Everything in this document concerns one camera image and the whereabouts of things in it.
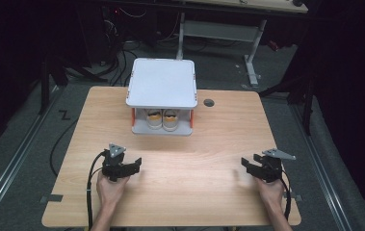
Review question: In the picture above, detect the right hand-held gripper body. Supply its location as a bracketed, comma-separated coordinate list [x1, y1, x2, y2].
[252, 147, 298, 184]

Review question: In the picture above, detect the bundle of black cables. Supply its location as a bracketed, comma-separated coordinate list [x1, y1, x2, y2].
[99, 6, 141, 88]

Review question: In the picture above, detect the white sneaker with orange heel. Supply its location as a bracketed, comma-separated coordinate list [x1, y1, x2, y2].
[145, 109, 164, 131]
[162, 109, 180, 133]

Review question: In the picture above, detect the person's right hand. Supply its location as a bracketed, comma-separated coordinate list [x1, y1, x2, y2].
[253, 177, 286, 210]

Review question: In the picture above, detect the person's left hand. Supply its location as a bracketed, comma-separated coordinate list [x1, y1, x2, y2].
[95, 174, 130, 210]

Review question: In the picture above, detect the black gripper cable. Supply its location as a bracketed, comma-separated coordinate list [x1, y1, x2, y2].
[280, 176, 293, 221]
[86, 151, 108, 231]

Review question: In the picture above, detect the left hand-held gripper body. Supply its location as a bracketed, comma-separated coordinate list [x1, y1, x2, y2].
[101, 142, 128, 183]

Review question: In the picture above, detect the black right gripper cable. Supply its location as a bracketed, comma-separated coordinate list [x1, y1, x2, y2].
[280, 176, 293, 221]

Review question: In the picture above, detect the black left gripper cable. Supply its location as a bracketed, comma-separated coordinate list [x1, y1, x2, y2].
[86, 151, 108, 231]

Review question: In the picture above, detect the white two-tier shoe rack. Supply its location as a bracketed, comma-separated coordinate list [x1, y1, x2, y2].
[125, 57, 199, 137]

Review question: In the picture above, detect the black metal stand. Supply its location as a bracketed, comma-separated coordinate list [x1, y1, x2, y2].
[258, 71, 317, 137]
[38, 56, 70, 116]

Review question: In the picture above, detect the black floor cable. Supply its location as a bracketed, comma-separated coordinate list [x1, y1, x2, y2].
[48, 117, 79, 177]

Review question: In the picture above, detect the wooden desk with white frame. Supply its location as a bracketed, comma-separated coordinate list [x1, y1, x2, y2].
[173, 0, 309, 89]

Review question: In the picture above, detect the metal floor rail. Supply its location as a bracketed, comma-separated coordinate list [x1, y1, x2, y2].
[289, 105, 346, 231]
[0, 90, 61, 224]

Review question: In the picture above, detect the grey tape patch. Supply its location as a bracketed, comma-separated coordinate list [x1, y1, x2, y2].
[39, 193, 65, 204]

